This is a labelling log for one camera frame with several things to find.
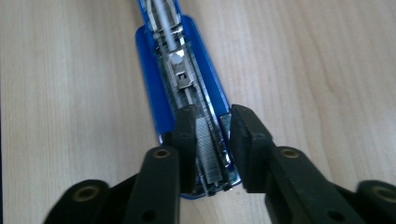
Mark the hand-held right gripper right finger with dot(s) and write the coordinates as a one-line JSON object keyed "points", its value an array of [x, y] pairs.
{"points": [[280, 180]]}

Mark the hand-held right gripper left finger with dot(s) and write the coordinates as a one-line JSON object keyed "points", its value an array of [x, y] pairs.
{"points": [[162, 180]]}

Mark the silver staple strip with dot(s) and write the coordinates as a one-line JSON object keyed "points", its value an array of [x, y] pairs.
{"points": [[208, 152]]}

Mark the blue stapler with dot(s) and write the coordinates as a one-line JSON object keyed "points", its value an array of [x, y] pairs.
{"points": [[155, 93]]}

